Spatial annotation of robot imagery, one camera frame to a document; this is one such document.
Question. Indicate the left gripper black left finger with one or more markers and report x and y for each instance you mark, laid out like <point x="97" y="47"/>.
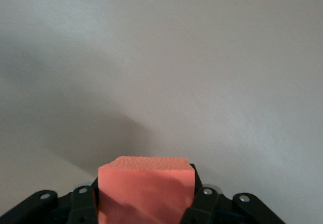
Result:
<point x="80" y="203"/>

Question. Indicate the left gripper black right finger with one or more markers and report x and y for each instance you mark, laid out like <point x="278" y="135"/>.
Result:
<point x="204" y="203"/>

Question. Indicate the table cover sheet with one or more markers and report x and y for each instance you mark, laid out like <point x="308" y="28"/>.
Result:
<point x="176" y="57"/>

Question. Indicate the orange foam cube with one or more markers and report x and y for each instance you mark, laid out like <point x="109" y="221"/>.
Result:
<point x="143" y="188"/>

